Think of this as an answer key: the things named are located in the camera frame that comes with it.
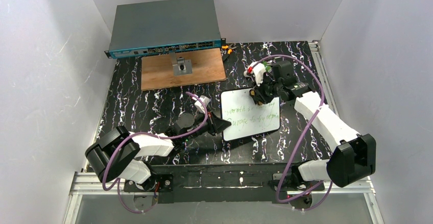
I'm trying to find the white dry-erase board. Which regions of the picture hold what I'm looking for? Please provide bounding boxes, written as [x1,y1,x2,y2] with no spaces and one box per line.
[221,88,281,141]

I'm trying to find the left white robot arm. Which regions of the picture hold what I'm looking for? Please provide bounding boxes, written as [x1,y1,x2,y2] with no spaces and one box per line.
[85,112,232,191]

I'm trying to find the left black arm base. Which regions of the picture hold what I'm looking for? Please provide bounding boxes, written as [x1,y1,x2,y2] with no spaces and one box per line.
[124,174,174,193]

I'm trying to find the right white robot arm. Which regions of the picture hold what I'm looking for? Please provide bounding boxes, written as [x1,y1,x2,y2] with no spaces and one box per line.
[244,61,376,187]

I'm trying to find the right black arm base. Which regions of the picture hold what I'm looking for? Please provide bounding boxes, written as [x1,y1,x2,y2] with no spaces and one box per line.
[268,160,328,212]

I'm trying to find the metal whiteboard stand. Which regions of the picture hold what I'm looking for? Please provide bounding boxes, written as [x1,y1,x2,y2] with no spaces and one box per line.
[252,55,284,69]

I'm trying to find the green white marker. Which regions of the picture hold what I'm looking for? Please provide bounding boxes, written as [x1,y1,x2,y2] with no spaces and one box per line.
[262,59,275,73]

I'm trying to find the brown wooden board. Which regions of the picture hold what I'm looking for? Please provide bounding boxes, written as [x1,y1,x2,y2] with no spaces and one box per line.
[141,48,226,91]

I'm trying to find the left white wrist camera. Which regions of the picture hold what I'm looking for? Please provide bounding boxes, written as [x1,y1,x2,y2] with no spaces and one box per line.
[194,95,210,114]

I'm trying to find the orange handled pliers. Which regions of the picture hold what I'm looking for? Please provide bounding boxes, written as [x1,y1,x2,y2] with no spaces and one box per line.
[221,44,237,62]

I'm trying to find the grey metal bracket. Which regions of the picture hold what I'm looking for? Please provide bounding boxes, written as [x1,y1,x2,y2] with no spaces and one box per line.
[170,53,193,76]

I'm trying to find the grey network switch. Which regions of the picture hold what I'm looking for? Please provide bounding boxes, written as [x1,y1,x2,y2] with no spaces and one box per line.
[105,0,225,59]

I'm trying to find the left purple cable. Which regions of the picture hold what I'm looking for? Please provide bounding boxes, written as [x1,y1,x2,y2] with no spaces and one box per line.
[101,92,209,214]

